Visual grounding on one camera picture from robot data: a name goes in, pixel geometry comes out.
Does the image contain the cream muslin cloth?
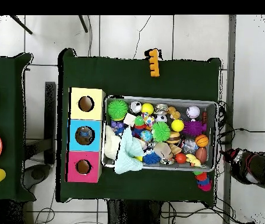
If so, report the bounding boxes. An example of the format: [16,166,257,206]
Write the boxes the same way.
[104,125,122,160]

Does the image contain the green spiky ball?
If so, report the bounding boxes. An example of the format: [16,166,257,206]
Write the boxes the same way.
[151,121,172,143]
[107,99,130,121]

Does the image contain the mint green cloth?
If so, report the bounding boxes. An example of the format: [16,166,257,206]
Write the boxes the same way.
[113,127,146,176]

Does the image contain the clear plastic packet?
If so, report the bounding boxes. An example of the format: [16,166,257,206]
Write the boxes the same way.
[79,130,95,142]

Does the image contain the orange plastic comb toy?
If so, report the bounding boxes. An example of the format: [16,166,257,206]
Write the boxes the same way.
[144,48,161,78]

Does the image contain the wooden box with three holes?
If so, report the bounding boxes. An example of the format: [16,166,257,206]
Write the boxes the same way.
[66,86,106,184]

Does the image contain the clear mesh bin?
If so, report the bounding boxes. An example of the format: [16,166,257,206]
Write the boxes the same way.
[101,95,219,173]

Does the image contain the yellow smiley ball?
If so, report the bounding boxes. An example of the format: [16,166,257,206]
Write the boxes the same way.
[171,119,185,133]

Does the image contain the dark green tablecloth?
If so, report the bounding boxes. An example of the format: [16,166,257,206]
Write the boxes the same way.
[57,48,222,206]
[0,52,34,202]

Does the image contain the purple spiky toy with eyes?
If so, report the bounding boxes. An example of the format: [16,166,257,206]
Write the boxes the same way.
[183,120,207,137]

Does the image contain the white baseball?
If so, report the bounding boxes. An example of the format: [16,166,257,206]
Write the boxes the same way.
[186,106,201,120]

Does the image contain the small orange basketball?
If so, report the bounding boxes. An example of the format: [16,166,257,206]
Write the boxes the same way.
[195,134,210,148]

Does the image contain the black tripod leg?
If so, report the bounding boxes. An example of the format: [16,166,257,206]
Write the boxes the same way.
[78,15,89,33]
[8,15,33,35]

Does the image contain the grey floor strip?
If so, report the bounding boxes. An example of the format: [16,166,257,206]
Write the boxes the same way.
[227,15,238,150]

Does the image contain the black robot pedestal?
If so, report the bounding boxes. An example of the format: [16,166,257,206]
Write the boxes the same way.
[106,199,163,224]

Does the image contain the black floor cable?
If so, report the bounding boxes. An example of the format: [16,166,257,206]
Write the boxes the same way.
[218,125,265,138]

